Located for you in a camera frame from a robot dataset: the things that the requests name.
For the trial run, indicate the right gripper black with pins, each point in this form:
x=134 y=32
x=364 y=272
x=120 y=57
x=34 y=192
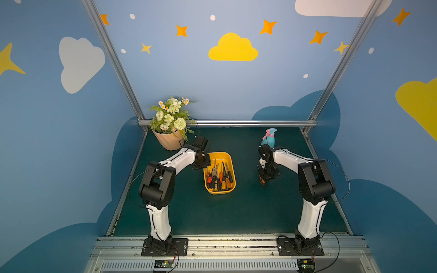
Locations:
x=267 y=170

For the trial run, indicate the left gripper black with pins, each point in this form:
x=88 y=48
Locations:
x=201 y=161

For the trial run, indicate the yellow plastic storage box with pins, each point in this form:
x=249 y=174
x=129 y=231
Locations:
x=219 y=177

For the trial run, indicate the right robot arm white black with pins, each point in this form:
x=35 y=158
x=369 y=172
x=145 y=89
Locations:
x=315 y=186

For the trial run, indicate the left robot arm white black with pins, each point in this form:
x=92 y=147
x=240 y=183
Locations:
x=157 y=189

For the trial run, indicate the teal spray bottle pink trigger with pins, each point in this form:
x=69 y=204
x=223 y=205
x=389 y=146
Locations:
x=269 y=137

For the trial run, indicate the terracotta flower pot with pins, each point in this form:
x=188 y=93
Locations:
x=170 y=142

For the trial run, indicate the artificial white green flowers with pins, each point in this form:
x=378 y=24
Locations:
x=170 y=117

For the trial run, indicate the right controller board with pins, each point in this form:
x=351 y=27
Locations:
x=306 y=266

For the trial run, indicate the controller board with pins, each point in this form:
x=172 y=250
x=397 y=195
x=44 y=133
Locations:
x=306 y=266
x=163 y=264

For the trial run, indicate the left controller board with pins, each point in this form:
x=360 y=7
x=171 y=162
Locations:
x=163 y=264

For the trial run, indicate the aluminium back frame bar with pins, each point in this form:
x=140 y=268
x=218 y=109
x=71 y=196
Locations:
x=251 y=123

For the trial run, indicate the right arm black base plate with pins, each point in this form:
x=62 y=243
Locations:
x=299 y=246

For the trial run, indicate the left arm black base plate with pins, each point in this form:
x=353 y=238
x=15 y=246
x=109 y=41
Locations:
x=154 y=248

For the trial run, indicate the aluminium front rail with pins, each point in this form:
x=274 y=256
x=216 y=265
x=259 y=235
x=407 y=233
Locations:
x=232 y=254

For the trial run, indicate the right aluminium frame post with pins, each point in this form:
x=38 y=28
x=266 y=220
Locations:
x=359 y=35

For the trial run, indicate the aluminium frame post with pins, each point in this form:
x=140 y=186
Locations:
x=94 y=15
x=359 y=35

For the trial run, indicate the left aluminium frame post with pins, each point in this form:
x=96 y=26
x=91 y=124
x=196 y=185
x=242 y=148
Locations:
x=94 y=15

